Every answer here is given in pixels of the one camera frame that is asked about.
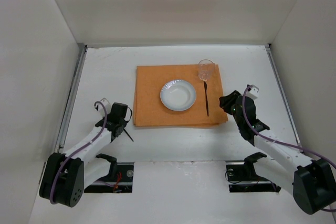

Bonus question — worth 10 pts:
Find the black plastic fork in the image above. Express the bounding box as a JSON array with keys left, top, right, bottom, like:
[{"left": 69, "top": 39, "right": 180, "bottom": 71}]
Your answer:
[{"left": 123, "top": 129, "right": 134, "bottom": 142}]

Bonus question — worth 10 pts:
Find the black plastic knife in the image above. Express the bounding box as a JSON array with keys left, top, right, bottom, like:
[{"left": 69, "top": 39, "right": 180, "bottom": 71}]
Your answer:
[{"left": 203, "top": 81, "right": 209, "bottom": 117}]

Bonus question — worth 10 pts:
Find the orange cloth napkin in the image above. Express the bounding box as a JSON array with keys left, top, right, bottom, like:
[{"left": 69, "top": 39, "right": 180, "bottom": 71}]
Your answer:
[{"left": 133, "top": 65, "right": 228, "bottom": 127}]

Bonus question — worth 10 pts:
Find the clear plastic cup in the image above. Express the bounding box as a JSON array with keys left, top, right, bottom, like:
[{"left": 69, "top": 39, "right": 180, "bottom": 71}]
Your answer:
[{"left": 198, "top": 59, "right": 215, "bottom": 81}]

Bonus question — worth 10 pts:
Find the clear plastic plate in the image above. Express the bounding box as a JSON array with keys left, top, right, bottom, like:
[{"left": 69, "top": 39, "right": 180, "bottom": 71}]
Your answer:
[{"left": 160, "top": 80, "right": 197, "bottom": 111}]

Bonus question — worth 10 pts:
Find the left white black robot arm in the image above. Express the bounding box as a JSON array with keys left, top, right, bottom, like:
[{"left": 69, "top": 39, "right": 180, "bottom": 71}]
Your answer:
[{"left": 39, "top": 99, "right": 134, "bottom": 208}]

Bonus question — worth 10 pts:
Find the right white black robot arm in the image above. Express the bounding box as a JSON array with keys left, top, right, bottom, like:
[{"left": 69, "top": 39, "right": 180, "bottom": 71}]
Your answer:
[{"left": 219, "top": 85, "right": 335, "bottom": 215}]

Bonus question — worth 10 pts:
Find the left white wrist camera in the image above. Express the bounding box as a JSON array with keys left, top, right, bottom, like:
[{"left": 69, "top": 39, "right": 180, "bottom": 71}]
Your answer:
[{"left": 94, "top": 98, "right": 112, "bottom": 116}]

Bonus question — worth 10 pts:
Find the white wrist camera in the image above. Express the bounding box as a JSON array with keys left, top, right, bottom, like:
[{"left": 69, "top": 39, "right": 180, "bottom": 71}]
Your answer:
[
  {"left": 246, "top": 85, "right": 259, "bottom": 100},
  {"left": 94, "top": 98, "right": 112, "bottom": 116}
]

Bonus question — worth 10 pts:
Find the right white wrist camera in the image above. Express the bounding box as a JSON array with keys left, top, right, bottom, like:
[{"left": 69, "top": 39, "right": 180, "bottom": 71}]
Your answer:
[{"left": 246, "top": 85, "right": 259, "bottom": 100}]

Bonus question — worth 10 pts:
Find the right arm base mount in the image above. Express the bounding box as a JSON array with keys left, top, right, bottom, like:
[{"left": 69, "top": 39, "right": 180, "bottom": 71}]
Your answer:
[{"left": 225, "top": 152, "right": 281, "bottom": 193}]

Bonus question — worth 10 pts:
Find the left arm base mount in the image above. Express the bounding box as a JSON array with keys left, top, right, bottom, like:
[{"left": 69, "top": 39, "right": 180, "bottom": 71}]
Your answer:
[{"left": 84, "top": 154, "right": 134, "bottom": 194}]

